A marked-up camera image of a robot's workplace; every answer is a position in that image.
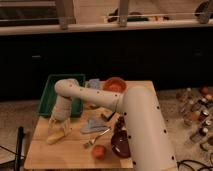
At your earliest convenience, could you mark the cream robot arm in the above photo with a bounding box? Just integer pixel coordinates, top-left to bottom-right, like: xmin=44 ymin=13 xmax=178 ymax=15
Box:
xmin=49 ymin=79 xmax=178 ymax=171

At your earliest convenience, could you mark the grey folded cloth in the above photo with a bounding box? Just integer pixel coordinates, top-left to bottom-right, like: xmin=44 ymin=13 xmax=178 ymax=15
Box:
xmin=80 ymin=116 xmax=108 ymax=134

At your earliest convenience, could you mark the cream wrapped gripper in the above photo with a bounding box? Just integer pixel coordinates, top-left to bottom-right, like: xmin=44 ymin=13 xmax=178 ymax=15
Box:
xmin=48 ymin=96 xmax=72 ymax=135

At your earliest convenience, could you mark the dark grape bunch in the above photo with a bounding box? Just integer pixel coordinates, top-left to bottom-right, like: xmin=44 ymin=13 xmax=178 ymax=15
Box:
xmin=114 ymin=116 xmax=125 ymax=132

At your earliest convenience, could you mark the yellow banana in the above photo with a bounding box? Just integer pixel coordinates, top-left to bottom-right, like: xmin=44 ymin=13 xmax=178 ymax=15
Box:
xmin=46 ymin=130 xmax=65 ymax=145

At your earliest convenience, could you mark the orange tomato fruit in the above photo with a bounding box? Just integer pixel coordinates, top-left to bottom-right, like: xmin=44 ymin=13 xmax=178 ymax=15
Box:
xmin=92 ymin=145 xmax=106 ymax=160

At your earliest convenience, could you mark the orange bowl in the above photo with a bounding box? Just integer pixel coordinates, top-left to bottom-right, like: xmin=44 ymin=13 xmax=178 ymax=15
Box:
xmin=103 ymin=77 xmax=127 ymax=93

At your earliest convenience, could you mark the metal fork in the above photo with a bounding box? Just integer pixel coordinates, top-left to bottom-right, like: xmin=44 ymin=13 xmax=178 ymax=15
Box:
xmin=83 ymin=128 xmax=111 ymax=149

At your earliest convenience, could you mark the green plastic tray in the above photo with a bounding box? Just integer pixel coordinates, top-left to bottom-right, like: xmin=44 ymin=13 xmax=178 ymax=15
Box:
xmin=38 ymin=74 xmax=86 ymax=118

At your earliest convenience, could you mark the dark red bowl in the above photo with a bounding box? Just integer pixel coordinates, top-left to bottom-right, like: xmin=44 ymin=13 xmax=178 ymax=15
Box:
xmin=111 ymin=130 xmax=131 ymax=158

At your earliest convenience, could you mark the blue grey cloth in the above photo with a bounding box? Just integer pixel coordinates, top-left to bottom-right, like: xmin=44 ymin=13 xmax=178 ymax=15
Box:
xmin=87 ymin=79 xmax=101 ymax=89

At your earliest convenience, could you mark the dark rectangular block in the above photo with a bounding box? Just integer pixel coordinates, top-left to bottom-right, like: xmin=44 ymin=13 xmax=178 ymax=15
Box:
xmin=101 ymin=112 xmax=116 ymax=122

